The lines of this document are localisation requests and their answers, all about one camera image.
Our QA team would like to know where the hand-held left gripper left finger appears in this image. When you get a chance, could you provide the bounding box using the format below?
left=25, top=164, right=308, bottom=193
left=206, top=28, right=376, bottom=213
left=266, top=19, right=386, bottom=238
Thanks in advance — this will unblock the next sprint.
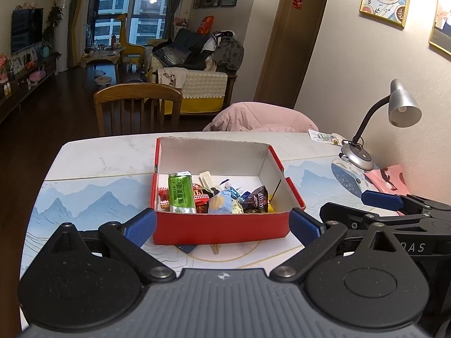
left=40, top=208, right=177, bottom=284

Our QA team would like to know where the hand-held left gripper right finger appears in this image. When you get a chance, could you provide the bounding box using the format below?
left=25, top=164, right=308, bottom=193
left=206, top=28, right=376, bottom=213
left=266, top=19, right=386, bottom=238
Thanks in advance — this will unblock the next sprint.
left=269, top=208, right=409, bottom=283

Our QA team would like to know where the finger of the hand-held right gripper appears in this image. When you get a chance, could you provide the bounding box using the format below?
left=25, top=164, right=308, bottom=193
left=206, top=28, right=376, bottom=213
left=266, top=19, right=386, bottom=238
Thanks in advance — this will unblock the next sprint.
left=320, top=202, right=451, bottom=235
left=361, top=190, right=451, bottom=215

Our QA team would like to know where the long green snack packet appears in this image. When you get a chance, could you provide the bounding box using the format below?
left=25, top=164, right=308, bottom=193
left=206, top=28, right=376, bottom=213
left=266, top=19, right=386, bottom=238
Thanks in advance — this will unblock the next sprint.
left=168, top=171, right=197, bottom=214

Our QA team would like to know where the brown chocolate packet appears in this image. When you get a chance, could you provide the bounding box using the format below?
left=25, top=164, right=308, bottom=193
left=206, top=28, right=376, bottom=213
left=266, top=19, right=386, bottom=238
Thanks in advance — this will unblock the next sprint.
left=245, top=185, right=269, bottom=214

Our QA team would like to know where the red cardboard box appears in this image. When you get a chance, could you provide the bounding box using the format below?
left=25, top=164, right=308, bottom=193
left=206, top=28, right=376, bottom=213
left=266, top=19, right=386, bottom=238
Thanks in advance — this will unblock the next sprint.
left=151, top=137, right=307, bottom=246

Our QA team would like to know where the dark lollipop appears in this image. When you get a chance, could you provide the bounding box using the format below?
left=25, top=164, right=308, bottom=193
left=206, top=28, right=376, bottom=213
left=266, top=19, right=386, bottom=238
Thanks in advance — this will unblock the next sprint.
left=199, top=171, right=216, bottom=194

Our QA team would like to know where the light blue snack packet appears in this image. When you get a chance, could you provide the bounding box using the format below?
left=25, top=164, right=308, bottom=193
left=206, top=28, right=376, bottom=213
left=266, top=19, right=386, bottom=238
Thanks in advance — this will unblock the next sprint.
left=208, top=186, right=233, bottom=215

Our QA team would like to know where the pink printed bag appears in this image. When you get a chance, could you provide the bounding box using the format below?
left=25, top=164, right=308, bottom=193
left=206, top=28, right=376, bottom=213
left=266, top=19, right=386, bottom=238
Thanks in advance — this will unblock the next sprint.
left=364, top=164, right=410, bottom=196

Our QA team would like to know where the paper leaflet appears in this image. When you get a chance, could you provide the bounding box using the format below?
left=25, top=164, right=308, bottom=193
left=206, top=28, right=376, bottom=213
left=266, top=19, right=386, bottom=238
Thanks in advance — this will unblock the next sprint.
left=308, top=129, right=342, bottom=146

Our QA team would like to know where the silver desk lamp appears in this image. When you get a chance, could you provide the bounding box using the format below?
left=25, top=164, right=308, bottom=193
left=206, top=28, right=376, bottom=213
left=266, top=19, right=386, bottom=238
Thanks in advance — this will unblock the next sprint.
left=338, top=79, right=422, bottom=171

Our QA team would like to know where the pink jacket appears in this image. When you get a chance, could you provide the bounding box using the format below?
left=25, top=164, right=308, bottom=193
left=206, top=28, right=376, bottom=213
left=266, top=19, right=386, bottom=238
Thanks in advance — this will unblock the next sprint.
left=202, top=102, right=319, bottom=134

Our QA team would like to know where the wooden chair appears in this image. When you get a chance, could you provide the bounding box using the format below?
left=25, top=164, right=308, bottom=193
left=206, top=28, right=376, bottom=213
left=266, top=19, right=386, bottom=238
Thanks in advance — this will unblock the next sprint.
left=93, top=83, right=183, bottom=137

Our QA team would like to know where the white lace sofa cover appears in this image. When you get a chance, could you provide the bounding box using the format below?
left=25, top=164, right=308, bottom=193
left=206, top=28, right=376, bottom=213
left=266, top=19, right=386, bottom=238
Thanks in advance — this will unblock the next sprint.
left=157, top=68, right=228, bottom=115

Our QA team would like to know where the wooden coffee table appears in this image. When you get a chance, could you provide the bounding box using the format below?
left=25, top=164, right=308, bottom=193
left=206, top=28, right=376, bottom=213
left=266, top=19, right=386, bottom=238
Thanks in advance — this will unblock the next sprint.
left=81, top=46, right=127, bottom=85

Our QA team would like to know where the wooden door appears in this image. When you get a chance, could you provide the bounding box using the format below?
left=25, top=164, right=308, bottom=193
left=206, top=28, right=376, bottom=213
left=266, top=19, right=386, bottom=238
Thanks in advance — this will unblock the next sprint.
left=254, top=0, right=333, bottom=108

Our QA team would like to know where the yellow giraffe toy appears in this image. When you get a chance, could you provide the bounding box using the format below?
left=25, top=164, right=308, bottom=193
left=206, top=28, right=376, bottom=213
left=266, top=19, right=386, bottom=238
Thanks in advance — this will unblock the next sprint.
left=116, top=13, right=146, bottom=74

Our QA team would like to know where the dark tv cabinet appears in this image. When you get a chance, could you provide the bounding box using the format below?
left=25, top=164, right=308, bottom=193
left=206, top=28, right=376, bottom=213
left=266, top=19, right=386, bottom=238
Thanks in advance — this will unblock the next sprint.
left=0, top=54, right=59, bottom=124

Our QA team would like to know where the pile of clothes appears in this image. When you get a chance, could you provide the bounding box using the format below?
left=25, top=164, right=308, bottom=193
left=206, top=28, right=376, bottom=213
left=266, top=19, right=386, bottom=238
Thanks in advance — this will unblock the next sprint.
left=202, top=32, right=245, bottom=74

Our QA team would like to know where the gold framed figure picture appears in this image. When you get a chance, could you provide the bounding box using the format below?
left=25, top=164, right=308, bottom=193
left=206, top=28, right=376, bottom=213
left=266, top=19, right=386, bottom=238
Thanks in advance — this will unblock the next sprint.
left=428, top=0, right=451, bottom=57

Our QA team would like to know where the white standing air conditioner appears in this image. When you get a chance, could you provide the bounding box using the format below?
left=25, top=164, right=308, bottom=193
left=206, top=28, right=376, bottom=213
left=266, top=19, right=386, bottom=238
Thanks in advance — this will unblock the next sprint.
left=57, top=0, right=71, bottom=73

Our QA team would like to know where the red bag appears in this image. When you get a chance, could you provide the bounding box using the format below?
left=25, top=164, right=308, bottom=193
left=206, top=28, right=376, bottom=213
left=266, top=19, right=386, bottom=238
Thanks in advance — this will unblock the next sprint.
left=197, top=15, right=214, bottom=36

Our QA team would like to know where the window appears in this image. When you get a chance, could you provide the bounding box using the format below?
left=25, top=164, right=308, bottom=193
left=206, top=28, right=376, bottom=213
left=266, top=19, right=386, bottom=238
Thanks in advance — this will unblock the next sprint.
left=92, top=0, right=170, bottom=46

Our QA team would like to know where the curtain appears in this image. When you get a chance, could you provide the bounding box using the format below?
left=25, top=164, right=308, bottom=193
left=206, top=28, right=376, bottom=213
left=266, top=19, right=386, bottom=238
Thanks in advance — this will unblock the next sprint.
left=68, top=0, right=93, bottom=67

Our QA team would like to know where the green house plant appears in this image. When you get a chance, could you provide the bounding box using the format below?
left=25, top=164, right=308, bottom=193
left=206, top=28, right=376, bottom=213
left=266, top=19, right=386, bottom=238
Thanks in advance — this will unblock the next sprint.
left=43, top=5, right=64, bottom=43

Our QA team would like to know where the television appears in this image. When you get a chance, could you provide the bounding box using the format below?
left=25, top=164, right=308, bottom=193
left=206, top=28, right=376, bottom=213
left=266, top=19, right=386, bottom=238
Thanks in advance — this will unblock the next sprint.
left=12, top=8, right=44, bottom=54

